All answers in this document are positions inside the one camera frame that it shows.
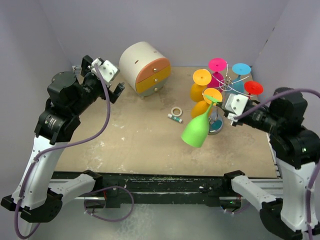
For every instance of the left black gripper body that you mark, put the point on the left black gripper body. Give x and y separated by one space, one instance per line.
92 88

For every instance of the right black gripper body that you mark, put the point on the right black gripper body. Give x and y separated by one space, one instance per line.
260 118

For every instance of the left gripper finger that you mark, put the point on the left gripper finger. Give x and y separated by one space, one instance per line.
114 95
86 65

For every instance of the orange wine glass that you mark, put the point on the orange wine glass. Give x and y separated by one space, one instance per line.
201 78
203 102

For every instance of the blue plastic wine glass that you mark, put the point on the blue plastic wine glass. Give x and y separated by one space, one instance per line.
237 85

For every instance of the red plastic wine glass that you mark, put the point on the red plastic wine glass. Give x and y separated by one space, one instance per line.
253 88

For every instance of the green plastic wine glass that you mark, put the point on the green plastic wine glass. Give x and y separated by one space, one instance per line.
196 131

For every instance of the pink plastic wine glass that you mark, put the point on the pink plastic wine glass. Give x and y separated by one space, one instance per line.
216 65

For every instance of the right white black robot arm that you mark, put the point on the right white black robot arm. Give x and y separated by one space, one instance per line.
297 150

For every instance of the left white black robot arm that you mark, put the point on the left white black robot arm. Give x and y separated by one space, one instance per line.
34 200

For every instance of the chrome wine glass rack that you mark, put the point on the chrome wine glass rack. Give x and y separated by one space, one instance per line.
215 119

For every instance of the round white drawer cabinet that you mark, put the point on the round white drawer cabinet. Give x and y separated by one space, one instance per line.
144 68

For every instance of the white tape roll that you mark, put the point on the white tape roll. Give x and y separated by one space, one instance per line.
176 111

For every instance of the small green white tube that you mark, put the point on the small green white tube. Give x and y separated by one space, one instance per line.
174 118

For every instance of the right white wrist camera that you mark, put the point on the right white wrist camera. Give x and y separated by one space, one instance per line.
233 106

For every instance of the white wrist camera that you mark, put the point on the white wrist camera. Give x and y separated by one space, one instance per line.
233 106
107 69

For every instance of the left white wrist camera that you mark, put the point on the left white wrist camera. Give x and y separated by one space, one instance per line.
107 69

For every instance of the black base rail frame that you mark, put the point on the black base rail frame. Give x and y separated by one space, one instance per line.
162 189

